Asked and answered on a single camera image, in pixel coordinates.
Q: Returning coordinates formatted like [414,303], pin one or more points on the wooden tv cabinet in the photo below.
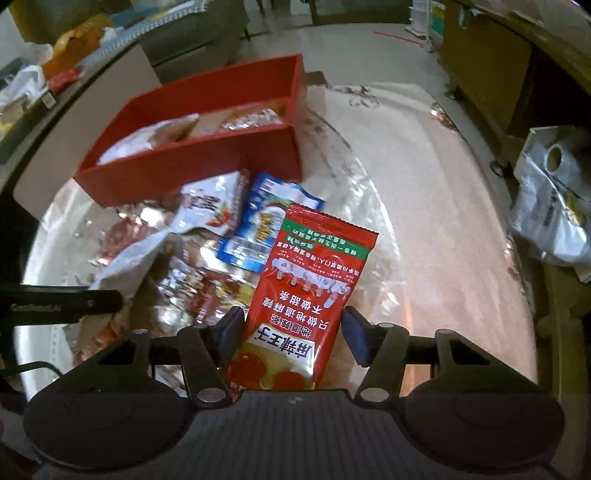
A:
[522,64]

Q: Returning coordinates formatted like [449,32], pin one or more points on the brown orange snack pack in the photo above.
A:
[251,118]

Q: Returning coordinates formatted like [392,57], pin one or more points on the grey green sofa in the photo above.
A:
[196,42]

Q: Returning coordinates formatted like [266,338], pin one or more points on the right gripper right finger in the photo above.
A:
[382,349]

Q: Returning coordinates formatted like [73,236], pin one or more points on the blue coconut snack pack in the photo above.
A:
[262,216]

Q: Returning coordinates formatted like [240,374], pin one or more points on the red cardboard box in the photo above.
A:
[274,149]

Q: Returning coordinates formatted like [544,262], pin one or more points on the orange plastic basket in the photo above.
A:
[72,47]

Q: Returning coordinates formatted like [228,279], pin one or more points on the white plastic bag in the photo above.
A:
[29,83]

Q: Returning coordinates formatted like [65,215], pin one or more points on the silver foil bag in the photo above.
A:
[552,209]

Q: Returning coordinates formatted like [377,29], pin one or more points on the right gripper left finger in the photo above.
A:
[205,349]

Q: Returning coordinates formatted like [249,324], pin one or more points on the grey coffee table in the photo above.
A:
[45,150]

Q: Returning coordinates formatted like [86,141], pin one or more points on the white hawthorn snack pack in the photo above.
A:
[214,204]

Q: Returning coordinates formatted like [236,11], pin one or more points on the white blue striped snack pack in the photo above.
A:
[149,138]

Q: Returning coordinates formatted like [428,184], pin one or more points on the large white snack bag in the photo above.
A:
[128,269]

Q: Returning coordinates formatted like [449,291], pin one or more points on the red packet on table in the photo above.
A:
[62,80]

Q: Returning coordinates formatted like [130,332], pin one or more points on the silver red nut pack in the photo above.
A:
[203,296]

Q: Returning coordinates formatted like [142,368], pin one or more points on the red spicy strip pack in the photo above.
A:
[296,310]

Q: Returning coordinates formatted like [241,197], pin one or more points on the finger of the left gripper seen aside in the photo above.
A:
[49,305]

